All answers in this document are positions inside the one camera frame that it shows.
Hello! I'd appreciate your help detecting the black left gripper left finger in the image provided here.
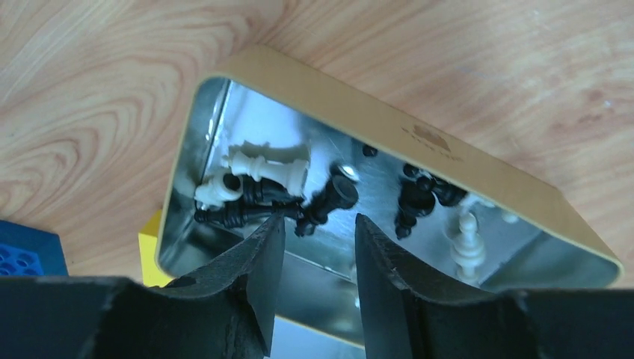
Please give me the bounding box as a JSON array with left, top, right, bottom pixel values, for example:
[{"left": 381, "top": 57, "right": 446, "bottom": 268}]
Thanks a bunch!
[{"left": 1, "top": 215, "right": 286, "bottom": 358}]

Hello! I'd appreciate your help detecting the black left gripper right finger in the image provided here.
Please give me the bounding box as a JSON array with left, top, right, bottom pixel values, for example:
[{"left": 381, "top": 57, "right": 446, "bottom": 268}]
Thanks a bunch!
[{"left": 354, "top": 214, "right": 633, "bottom": 358}]

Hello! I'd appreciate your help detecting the white king chess piece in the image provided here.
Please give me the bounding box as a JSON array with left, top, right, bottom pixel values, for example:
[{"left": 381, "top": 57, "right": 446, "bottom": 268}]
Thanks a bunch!
[{"left": 223, "top": 151, "right": 310, "bottom": 197}]

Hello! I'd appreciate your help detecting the black bishop chess piece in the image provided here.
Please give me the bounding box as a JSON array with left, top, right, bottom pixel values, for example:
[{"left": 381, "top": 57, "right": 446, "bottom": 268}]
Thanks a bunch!
[{"left": 194, "top": 201, "right": 302, "bottom": 229}]

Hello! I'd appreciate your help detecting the black chess piece lying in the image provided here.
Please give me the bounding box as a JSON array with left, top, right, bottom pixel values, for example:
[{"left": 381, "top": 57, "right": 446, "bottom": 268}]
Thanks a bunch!
[{"left": 295, "top": 175, "right": 359, "bottom": 237}]

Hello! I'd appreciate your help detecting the silver tin lid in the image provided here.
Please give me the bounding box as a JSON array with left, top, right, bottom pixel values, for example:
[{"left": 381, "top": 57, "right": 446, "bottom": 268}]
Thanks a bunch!
[{"left": 270, "top": 317, "right": 366, "bottom": 359}]

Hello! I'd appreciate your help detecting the yellow wooden block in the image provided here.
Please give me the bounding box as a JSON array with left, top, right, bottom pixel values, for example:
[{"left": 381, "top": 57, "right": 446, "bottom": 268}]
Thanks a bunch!
[{"left": 138, "top": 210, "right": 173, "bottom": 287}]

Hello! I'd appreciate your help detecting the gold metal tin box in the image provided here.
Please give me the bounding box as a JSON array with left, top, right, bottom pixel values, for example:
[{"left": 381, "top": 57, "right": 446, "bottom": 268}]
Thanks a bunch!
[{"left": 156, "top": 46, "right": 624, "bottom": 349}]

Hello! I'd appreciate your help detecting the blue toy brick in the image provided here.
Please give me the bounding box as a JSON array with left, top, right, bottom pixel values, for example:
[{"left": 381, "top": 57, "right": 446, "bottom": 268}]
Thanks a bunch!
[{"left": 1, "top": 221, "right": 69, "bottom": 276}]

